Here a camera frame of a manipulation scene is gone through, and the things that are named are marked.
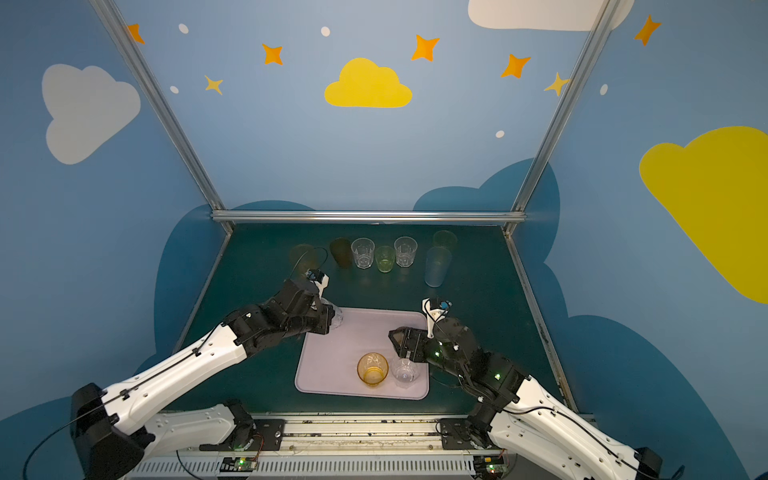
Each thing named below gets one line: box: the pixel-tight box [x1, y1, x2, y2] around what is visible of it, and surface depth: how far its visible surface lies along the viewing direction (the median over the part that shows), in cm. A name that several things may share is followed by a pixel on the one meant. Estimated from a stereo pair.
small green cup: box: [375, 246, 396, 273], surface depth 109 cm
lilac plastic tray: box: [294, 307, 429, 400], surface depth 87 cm
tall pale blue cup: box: [424, 246, 452, 287], surface depth 105 cm
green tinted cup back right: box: [433, 230, 458, 252], surface depth 104 cm
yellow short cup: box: [357, 352, 389, 387], surface depth 80 cm
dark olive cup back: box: [330, 237, 353, 269], surface depth 106 cm
